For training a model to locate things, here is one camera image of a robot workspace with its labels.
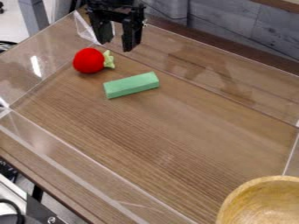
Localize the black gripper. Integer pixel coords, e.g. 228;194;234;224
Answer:
86;0;145;52

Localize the red plush fruit green stem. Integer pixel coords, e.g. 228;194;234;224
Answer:
72;47;116;74

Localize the green rectangular block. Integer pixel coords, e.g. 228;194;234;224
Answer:
102;72;160;99

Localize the grey table leg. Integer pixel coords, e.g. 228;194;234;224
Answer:
17;0;49;36

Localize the black metal base device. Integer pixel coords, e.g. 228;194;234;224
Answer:
0;199;68;224

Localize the wooden bowl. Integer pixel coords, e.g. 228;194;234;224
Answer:
214;176;299;224

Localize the clear acrylic corner bracket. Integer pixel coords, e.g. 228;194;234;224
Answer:
73;10;114;46

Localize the black cable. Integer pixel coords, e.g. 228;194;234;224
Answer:
0;199;25;224

